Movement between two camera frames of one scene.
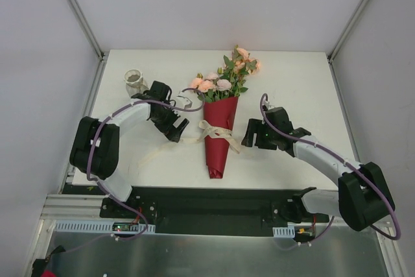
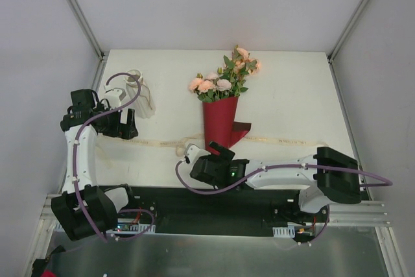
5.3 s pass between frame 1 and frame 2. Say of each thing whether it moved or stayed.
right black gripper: moved
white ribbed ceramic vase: stayed
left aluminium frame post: stayed
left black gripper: moved
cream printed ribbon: moved
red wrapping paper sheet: moved
